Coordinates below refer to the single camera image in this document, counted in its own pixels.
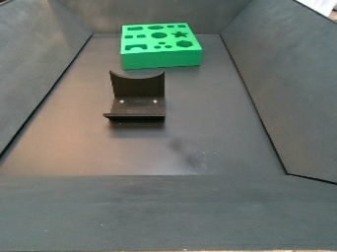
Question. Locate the black curved bracket stand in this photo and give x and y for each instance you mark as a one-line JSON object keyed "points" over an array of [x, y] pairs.
{"points": [[138, 97]]}

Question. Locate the green shape sorter board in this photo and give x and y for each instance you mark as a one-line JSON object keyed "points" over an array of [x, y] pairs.
{"points": [[159, 45]]}

